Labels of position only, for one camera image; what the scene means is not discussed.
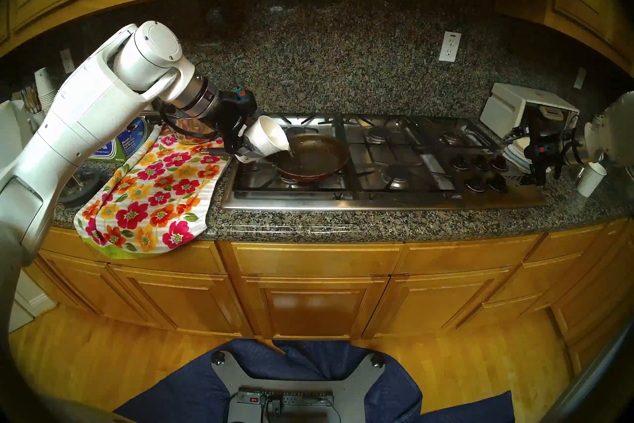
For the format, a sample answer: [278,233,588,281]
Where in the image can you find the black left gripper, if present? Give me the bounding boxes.
[213,90,264,166]

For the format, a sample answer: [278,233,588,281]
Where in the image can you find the dark nonstick frying pan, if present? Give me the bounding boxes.
[206,134,350,182]

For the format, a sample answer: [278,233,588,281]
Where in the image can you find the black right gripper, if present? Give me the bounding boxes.
[502,127,582,186]

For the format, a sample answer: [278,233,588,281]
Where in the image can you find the stack of white paper cups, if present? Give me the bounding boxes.
[34,68,57,113]

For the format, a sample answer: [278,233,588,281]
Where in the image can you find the wooden cabinet door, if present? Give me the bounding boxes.
[243,276,392,341]
[109,264,248,338]
[362,267,513,336]

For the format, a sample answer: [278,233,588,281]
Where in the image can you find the wooden utensil bundle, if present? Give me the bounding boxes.
[20,85,43,115]

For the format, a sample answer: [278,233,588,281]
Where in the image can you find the white duplex wall outlet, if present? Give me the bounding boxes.
[439,31,462,63]

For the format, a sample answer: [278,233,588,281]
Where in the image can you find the dark blue moving blanket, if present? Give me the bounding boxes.
[114,339,516,423]

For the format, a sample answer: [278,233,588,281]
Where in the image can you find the narrow black cast iron grate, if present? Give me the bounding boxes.
[411,119,501,154]

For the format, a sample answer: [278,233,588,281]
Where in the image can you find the wooden drawer front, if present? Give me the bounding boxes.
[232,243,404,277]
[99,241,226,275]
[396,235,543,275]

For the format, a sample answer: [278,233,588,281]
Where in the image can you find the white toaster oven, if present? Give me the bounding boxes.
[479,83,580,142]

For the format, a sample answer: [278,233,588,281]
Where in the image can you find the white paper towel roll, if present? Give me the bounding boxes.
[0,100,25,170]

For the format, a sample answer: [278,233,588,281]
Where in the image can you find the stainless steel saucepan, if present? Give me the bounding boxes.
[161,115,218,145]

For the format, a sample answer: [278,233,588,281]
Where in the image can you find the stainless steel gas cooktop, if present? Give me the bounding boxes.
[221,112,545,212]

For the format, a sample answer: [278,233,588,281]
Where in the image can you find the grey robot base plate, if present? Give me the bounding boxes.
[211,351,386,423]

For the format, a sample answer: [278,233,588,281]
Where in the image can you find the grey power strip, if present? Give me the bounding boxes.
[237,390,335,412]

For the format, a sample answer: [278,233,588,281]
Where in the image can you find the stacked white plates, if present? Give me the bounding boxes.
[503,137,535,175]

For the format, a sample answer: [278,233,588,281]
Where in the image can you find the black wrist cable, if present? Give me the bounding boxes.
[159,102,218,140]

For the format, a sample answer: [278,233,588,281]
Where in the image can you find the blue foodservice foil box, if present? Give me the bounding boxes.
[89,117,152,165]

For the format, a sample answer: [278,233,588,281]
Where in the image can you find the floral kitchen towel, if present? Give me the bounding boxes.
[74,125,233,260]

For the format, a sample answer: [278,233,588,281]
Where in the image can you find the white paper cup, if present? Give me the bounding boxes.
[237,116,290,164]
[577,162,607,197]

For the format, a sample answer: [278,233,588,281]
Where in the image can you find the wooden lower cabinet run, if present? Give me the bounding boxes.
[22,216,634,378]

